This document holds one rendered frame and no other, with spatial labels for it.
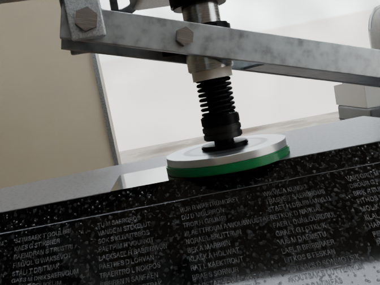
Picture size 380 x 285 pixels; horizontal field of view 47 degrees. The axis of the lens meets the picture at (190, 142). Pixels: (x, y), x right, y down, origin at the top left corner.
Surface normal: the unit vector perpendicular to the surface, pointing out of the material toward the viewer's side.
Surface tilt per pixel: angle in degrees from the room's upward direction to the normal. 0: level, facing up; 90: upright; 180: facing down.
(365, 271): 45
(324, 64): 90
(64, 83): 90
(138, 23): 90
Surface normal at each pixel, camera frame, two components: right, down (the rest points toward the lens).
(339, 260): -0.12, -0.61
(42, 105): -0.03, 0.12
